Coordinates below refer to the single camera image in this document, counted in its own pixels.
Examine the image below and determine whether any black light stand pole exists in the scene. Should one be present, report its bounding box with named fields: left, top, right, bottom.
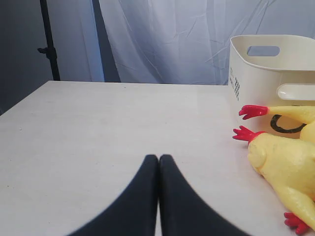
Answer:
left=37, top=0, right=61, bottom=81

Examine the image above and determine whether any white backdrop curtain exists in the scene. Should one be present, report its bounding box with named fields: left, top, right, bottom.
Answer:
left=81, top=0, right=315, bottom=86

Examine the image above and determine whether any yellow rubber chicken rear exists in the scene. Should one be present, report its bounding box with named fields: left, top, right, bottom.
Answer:
left=239, top=105, right=315, bottom=143

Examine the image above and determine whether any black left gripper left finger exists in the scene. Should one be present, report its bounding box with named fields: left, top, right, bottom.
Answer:
left=71, top=154, right=158, bottom=236

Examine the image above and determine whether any headless yellow rubber chicken body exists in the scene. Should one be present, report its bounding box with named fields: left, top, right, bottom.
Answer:
left=233, top=126, right=315, bottom=235

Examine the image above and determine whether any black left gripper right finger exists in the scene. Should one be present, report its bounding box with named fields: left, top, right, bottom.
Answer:
left=159, top=154, right=248, bottom=236

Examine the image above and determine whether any cream bin marked circle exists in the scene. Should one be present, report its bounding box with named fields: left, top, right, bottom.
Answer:
left=228, top=35, right=315, bottom=138

